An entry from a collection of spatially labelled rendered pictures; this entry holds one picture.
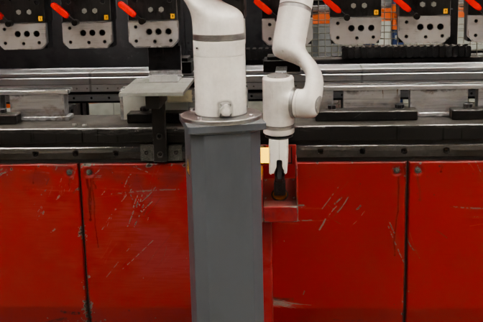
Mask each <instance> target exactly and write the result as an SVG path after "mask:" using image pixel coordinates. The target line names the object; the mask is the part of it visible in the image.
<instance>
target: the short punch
mask: <svg viewBox="0 0 483 322"><path fill-rule="evenodd" d="M147 50H148V66H149V75H178V76H182V55H181V45H179V46H174V47H148V48H147Z"/></svg>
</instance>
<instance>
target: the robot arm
mask: <svg viewBox="0 0 483 322"><path fill-rule="evenodd" d="M184 2H185V3H186V5H187V7H188V9H189V11H190V15H191V19H192V25H193V61H194V82H195V108H193V107H192V108H190V110H189V111H185V112H183V113H182V114H181V115H180V118H181V121H183V122H185V123H188V124H195V125H202V126H230V125H238V124H247V123H251V122H254V121H258V120H260V119H261V118H262V112H261V111H259V110H257V109H252V108H247V87H246V55H245V28H244V16H243V14H242V13H241V12H240V11H239V10H238V9H237V8H235V7H234V6H232V5H229V4H227V3H225V2H223V1H222V0H184ZM312 7H313V0H280V4H279V8H278V13H277V21H276V25H275V33H274V37H273V42H272V52H273V54H274V55H275V56H276V57H277V58H279V59H282V60H285V61H288V62H290V63H293V64H296V65H298V66H299V67H301V68H302V69H303V71H304V73H305V87H304V89H297V88H295V86H294V77H293V76H292V75H290V74H287V73H271V74H267V75H265V76H263V78H262V103H263V120H264V121H265V122H266V125H267V129H266V130H263V132H264V134H265V137H266V138H268V139H269V174H274V173H275V180H274V195H275V196H285V174H286V173H287V171H288V139H289V138H291V137H292V136H293V133H294V132H295V117H296V118H305V119H311V118H314V117H316V116H317V115H318V112H319V111H320V109H321V101H322V96H323V75H322V72H321V70H320V68H319V67H318V65H317V63H316V62H315V60H314V59H313V58H312V57H311V56H310V55H309V54H308V52H307V50H306V48H305V42H306V37H307V33H308V27H309V22H310V18H311V12H312Z"/></svg>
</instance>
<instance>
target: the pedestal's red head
mask: <svg viewBox="0 0 483 322"><path fill-rule="evenodd" d="M288 146H289V147H292V164H287V165H295V178H285V189H286V191H287V192H288V197H287V199H286V200H284V201H275V200H274V199H272V196H271V193H272V191H273V190H274V180H275V179H274V178H265V179H264V169H263V165H269V164H261V185H262V222H263V221H264V222H298V164H297V156H296V144H289V145H288Z"/></svg>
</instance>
